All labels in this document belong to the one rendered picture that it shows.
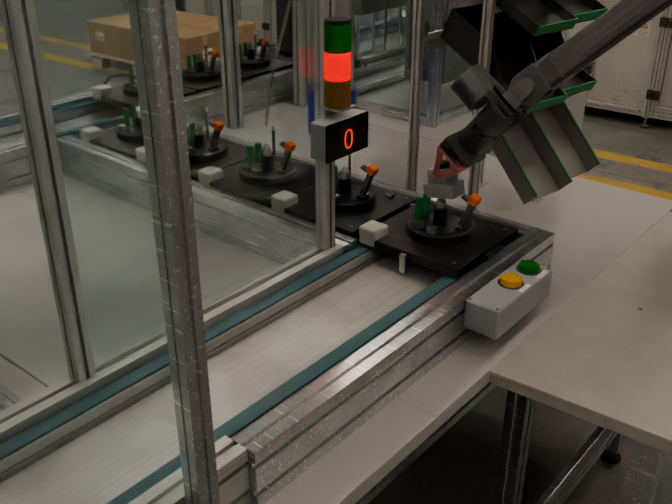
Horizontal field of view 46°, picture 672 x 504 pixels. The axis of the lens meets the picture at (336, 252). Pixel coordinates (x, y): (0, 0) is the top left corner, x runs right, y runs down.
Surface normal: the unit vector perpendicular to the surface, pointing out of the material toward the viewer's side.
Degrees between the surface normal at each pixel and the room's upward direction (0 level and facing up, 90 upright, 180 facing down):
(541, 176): 45
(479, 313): 90
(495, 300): 0
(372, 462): 0
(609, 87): 90
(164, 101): 90
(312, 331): 0
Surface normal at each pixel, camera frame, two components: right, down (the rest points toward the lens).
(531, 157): 0.46, -0.39
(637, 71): -0.59, 0.36
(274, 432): 0.00, -0.89
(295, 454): 0.77, 0.29
